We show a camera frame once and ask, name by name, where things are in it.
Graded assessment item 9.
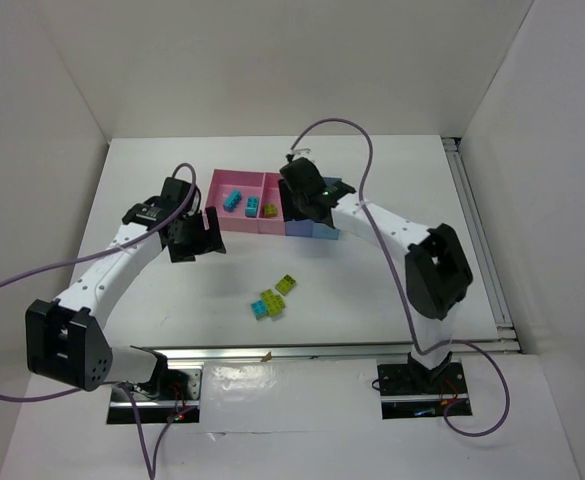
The green square lego brick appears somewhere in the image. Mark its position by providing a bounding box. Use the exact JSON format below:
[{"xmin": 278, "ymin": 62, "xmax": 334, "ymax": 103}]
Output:
[{"xmin": 275, "ymin": 275, "xmax": 297, "ymax": 295}]

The aluminium right rail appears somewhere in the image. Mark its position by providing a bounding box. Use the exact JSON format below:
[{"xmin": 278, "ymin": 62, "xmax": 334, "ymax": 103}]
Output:
[{"xmin": 441, "ymin": 137, "xmax": 523, "ymax": 355}]

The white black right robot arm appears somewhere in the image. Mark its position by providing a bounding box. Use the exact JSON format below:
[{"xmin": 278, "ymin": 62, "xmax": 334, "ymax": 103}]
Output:
[{"xmin": 279, "ymin": 154, "xmax": 473, "ymax": 387}]

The light blue container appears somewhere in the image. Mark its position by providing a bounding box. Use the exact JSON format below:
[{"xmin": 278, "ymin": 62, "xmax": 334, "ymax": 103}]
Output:
[{"xmin": 312, "ymin": 177, "xmax": 340, "ymax": 240}]

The narrow pink container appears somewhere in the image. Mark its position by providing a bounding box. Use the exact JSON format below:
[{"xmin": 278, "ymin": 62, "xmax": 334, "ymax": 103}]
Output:
[{"xmin": 257, "ymin": 173, "xmax": 285, "ymax": 236}]

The teal long lego brick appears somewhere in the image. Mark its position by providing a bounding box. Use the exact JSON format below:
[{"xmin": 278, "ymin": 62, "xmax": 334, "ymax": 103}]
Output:
[{"xmin": 223, "ymin": 189, "xmax": 242, "ymax": 212}]

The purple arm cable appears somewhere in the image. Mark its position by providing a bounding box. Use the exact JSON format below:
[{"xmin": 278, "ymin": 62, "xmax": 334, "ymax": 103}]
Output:
[
  {"xmin": 287, "ymin": 118, "xmax": 511, "ymax": 437},
  {"xmin": 0, "ymin": 162, "xmax": 198, "ymax": 480}
]

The dark blue container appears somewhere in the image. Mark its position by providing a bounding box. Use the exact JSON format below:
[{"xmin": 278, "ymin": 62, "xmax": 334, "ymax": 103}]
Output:
[{"xmin": 285, "ymin": 219, "xmax": 314, "ymax": 238}]

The green teal lego stack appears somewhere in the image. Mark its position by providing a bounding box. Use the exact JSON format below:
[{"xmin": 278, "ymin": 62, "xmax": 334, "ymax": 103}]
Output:
[{"xmin": 250, "ymin": 290, "xmax": 285, "ymax": 320}]

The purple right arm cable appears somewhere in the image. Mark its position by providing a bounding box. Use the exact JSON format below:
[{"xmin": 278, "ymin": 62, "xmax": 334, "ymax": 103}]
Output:
[{"xmin": 287, "ymin": 118, "xmax": 511, "ymax": 437}]

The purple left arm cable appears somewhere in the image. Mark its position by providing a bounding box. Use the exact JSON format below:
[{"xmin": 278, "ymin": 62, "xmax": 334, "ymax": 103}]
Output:
[{"xmin": 0, "ymin": 162, "xmax": 198, "ymax": 480}]

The large pink container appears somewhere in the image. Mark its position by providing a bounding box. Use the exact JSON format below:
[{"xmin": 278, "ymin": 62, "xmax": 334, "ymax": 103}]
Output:
[{"xmin": 206, "ymin": 169, "xmax": 265, "ymax": 233}]

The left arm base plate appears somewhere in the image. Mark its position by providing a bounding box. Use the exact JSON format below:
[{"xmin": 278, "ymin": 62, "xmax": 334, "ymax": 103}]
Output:
[{"xmin": 106, "ymin": 364, "xmax": 203, "ymax": 425}]

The small green lego brick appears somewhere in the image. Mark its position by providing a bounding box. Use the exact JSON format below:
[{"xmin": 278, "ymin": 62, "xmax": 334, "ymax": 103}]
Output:
[{"xmin": 262, "ymin": 204, "xmax": 278, "ymax": 218}]

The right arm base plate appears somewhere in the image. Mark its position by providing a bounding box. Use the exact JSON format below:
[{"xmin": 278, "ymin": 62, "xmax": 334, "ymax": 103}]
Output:
[{"xmin": 371, "ymin": 362, "xmax": 472, "ymax": 420}]

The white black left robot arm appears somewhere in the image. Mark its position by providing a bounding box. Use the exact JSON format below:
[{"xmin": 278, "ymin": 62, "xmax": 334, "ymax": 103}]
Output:
[{"xmin": 25, "ymin": 177, "xmax": 226, "ymax": 397}]

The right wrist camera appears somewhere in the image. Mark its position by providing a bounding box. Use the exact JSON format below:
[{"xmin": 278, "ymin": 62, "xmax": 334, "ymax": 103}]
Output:
[{"xmin": 286, "ymin": 148, "xmax": 311, "ymax": 162}]

